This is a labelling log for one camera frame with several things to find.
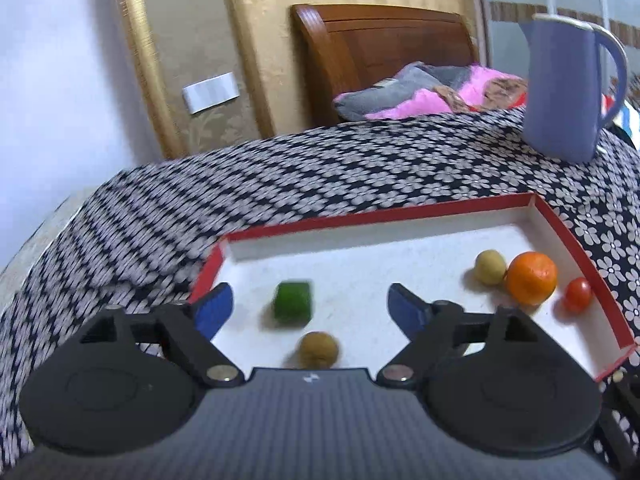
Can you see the green cube fruit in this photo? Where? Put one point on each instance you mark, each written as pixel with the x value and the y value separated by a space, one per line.
pixel 292 301

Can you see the gold wall moulding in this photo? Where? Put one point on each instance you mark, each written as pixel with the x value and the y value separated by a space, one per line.
pixel 145 60

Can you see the red cherry tomato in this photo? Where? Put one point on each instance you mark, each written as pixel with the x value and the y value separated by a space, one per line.
pixel 578 295

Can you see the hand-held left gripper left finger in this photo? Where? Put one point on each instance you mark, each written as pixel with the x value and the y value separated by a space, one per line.
pixel 215 310

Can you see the white light switch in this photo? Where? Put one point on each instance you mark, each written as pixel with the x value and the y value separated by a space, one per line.
pixel 210 92

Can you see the grey pillow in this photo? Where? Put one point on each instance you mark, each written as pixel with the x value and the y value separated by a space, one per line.
pixel 380 97

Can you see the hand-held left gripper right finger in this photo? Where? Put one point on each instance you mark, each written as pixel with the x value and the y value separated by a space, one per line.
pixel 410 310

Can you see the black white floral tablecloth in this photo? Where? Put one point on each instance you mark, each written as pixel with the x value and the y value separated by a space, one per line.
pixel 350 170

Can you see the red and white tray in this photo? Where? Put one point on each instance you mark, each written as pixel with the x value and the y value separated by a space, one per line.
pixel 350 270

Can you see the brown round fruit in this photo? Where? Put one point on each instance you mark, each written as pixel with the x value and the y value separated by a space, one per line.
pixel 319 350

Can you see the pink blanket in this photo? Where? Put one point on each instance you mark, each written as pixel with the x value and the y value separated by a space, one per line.
pixel 425 102

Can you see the brown patterned cloth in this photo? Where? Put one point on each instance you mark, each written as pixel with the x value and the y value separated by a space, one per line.
pixel 500 90

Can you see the orange mandarin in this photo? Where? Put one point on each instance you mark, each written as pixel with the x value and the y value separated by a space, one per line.
pixel 531 279

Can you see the purple kettle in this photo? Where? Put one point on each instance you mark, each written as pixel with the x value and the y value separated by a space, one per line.
pixel 560 90

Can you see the yellow round fruit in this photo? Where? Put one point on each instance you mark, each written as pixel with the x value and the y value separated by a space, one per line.
pixel 490 267

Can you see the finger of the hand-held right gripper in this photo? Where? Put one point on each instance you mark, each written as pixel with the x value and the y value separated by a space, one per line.
pixel 627 387

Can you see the wooden bed headboard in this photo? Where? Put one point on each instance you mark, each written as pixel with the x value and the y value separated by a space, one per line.
pixel 380 45

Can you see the striped cloth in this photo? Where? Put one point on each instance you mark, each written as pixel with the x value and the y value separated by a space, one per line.
pixel 625 115

